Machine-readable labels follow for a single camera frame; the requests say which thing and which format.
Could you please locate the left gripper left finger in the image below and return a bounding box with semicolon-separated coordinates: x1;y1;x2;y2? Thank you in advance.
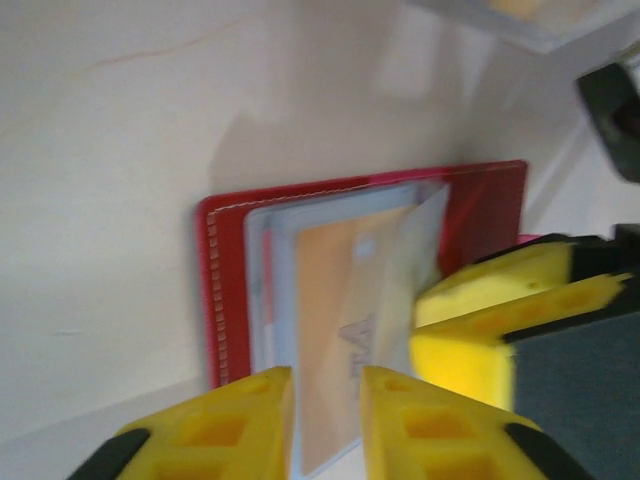
64;365;297;480

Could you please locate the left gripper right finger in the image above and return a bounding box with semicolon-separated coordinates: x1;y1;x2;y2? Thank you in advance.
360;365;596;480

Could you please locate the red leather card holder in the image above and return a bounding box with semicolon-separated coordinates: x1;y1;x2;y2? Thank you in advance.
194;158;546;391

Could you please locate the gold VIP card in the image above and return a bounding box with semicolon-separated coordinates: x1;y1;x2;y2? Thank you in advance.
292;207;426;476

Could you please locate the clear plastic box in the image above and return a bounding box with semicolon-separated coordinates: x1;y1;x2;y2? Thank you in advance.
404;0;640;54

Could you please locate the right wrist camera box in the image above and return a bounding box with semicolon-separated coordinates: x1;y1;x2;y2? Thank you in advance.
577;59;640;184

